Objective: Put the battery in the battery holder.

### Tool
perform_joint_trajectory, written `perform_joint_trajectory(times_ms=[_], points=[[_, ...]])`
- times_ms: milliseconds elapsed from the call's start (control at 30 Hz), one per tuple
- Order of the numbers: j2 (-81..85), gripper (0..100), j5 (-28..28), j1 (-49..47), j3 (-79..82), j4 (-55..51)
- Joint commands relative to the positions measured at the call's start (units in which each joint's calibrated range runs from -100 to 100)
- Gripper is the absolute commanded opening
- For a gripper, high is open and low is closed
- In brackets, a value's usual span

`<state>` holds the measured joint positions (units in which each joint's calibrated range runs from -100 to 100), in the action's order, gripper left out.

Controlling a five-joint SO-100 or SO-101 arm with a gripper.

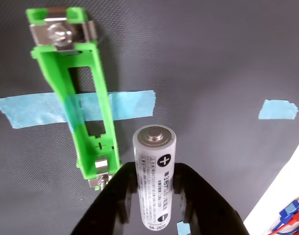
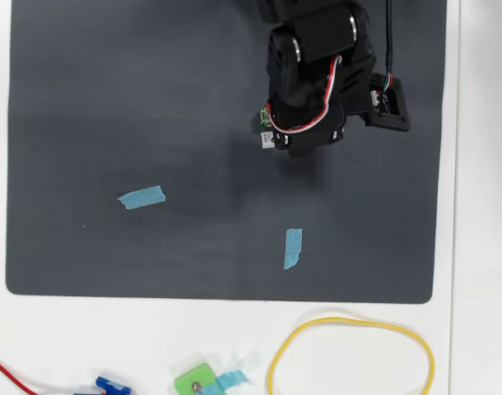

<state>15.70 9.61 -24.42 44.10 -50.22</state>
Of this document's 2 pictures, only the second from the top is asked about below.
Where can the yellow rubber band loop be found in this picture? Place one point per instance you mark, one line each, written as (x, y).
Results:
(337, 319)

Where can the blue tape on green block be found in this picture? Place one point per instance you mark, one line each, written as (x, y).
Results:
(230, 378)

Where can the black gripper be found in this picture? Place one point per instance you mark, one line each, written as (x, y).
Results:
(306, 141)

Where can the blue tape strip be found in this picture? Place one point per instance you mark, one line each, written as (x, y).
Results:
(142, 196)
(293, 249)

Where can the black rubber mat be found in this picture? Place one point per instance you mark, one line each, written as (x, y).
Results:
(111, 103)

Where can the small white labelled battery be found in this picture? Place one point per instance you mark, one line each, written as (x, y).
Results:
(267, 140)

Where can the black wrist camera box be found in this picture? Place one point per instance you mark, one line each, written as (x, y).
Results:
(393, 109)

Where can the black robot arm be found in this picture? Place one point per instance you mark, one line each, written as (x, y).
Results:
(317, 41)

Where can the small green printed block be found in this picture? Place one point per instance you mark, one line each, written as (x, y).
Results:
(189, 376)

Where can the green battery holder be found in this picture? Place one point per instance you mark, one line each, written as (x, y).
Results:
(259, 121)

